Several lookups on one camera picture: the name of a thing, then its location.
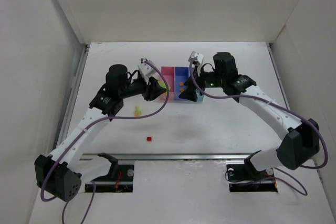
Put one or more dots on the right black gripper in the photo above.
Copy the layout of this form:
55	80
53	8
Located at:
196	85

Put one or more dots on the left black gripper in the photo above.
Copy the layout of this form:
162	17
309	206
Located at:
147	90

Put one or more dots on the green yellow lego stack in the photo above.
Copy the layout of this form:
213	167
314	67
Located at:
162	85

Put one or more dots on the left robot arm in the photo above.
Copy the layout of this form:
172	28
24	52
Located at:
60	174

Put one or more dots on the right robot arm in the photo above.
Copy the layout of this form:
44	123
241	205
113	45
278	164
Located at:
299	137

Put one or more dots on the dark blue container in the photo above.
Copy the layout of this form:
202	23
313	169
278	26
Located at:
181	75

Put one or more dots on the pink container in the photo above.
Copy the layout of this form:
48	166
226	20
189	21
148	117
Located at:
169	74

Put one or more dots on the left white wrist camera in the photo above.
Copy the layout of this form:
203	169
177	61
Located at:
146	69

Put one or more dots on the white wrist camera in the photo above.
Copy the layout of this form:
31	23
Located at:
146	69
197	60

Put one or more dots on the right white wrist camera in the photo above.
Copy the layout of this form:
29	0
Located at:
197	60

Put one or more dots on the aluminium front rail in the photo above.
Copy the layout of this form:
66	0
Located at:
176	157

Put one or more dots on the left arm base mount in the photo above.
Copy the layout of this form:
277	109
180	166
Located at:
113	176

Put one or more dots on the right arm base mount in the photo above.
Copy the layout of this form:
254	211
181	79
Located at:
252	179

